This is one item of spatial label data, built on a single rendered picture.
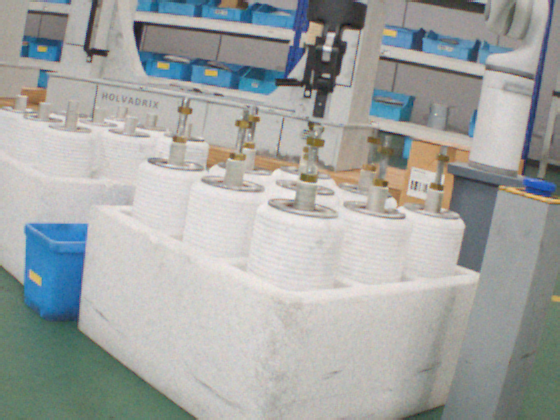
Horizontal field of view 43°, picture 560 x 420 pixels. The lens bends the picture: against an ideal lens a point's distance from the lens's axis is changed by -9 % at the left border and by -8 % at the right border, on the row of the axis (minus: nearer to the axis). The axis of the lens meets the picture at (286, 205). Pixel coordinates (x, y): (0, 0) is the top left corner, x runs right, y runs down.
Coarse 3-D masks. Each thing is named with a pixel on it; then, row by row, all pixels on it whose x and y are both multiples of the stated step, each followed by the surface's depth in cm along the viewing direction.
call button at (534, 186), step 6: (528, 180) 81; (534, 180) 81; (540, 180) 83; (528, 186) 81; (534, 186) 80; (540, 186) 80; (546, 186) 80; (552, 186) 80; (534, 192) 81; (540, 192) 81; (546, 192) 81
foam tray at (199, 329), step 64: (128, 256) 92; (192, 256) 83; (128, 320) 92; (192, 320) 83; (256, 320) 75; (320, 320) 76; (384, 320) 84; (448, 320) 93; (192, 384) 83; (256, 384) 75; (320, 384) 79; (384, 384) 87; (448, 384) 98
